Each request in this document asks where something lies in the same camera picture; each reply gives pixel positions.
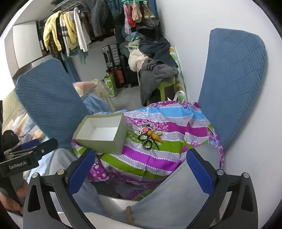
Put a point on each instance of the row of hanging clothes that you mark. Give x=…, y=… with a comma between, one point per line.
x=66, y=33

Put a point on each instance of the white cabinet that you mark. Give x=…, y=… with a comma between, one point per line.
x=24, y=44

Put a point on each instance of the beige quilted headboard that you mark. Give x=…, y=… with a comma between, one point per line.
x=8, y=105

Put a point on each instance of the clip hanger with socks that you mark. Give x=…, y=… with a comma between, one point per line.
x=136, y=12

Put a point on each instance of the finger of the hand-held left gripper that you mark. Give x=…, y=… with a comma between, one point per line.
x=45, y=144
x=29, y=144

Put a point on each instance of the person's left hand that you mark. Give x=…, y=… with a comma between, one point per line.
x=11, y=198

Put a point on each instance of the green plastic stool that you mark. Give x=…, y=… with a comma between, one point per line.
x=164, y=86

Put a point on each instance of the left blue quilted cushion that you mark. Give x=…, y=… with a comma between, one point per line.
x=46, y=96

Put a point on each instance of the colourful striped floral blanket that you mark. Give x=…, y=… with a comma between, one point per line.
x=171, y=136

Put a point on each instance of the green shopping bag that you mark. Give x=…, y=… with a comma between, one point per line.
x=111, y=84

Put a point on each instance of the pastel patterned bedsheet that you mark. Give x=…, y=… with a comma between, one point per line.
x=22, y=125

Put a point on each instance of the orange carrot charm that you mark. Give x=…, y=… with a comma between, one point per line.
x=155, y=136

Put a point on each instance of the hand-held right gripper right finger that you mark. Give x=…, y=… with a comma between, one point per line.
x=199, y=169

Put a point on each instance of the person's left grey trouser leg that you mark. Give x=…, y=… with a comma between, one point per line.
x=66, y=167

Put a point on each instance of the beige floral quilt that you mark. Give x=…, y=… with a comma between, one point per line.
x=103, y=88

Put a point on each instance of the green cardboard box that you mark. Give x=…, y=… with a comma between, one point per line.
x=99, y=132

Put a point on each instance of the floral folding mat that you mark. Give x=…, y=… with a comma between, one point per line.
x=181, y=74

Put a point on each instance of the pile of clothes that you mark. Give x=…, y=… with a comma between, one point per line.
x=152, y=48

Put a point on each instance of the pink pillow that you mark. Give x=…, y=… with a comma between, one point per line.
x=84, y=87

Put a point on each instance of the light blue sheet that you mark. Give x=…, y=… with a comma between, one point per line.
x=97, y=105

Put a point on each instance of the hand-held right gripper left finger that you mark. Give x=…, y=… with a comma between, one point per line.
x=81, y=171

